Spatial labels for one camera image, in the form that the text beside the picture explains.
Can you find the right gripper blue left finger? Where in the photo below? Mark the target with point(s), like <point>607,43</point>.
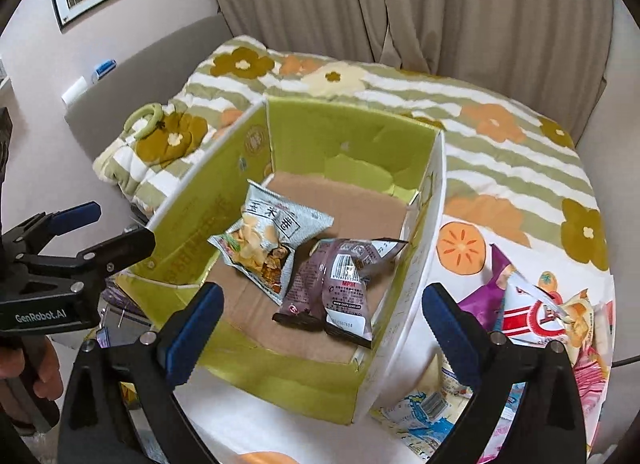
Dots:
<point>184,336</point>

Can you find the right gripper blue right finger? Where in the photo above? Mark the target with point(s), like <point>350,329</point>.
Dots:
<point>462,339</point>

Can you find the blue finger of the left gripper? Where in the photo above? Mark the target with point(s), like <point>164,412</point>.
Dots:
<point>118,253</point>
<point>74,218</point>

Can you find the purple snack bag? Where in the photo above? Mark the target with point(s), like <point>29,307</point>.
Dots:
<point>486,302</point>

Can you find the blue cream snack bag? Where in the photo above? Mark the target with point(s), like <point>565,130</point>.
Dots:
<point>424,418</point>

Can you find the grey corn chip bag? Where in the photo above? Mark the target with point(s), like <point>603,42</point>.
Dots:
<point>261,244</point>

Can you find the pink snack bag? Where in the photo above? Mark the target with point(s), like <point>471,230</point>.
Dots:
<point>591,387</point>

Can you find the brown snack bag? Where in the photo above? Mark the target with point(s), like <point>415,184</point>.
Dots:
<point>329,290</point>

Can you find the person left hand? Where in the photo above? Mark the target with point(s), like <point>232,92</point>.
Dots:
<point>49,384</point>

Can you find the red white snack bag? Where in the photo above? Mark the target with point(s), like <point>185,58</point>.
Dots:
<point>534,316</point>

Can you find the white blue bottle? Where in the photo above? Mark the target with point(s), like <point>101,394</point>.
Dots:
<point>82,84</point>

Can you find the grey headboard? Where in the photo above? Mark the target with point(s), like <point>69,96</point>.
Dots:
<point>152,75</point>

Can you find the floral striped quilt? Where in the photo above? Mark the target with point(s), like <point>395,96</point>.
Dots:
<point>510,169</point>

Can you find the green cardboard box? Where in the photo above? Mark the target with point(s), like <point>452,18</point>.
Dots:
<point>377,174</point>

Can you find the beige curtain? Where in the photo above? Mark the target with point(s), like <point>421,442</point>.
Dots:
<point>548,54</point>

